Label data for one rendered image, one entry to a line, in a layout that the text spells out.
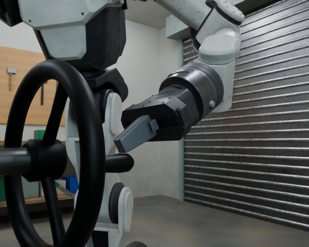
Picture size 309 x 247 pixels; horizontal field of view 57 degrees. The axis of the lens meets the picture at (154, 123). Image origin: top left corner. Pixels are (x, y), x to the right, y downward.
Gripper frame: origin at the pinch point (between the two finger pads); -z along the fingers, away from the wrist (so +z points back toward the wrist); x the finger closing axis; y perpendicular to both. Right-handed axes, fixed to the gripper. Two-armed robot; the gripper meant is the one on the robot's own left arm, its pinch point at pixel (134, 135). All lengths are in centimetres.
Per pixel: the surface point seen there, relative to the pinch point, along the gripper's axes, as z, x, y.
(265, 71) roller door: 276, 105, -68
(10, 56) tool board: 124, 323, 54
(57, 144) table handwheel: -6.3, 9.2, 2.4
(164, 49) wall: 338, 284, -14
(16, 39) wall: 140, 323, 70
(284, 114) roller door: 248, 87, -109
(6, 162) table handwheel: -13.2, 9.4, 3.8
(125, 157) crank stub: -3.7, -1.2, -1.2
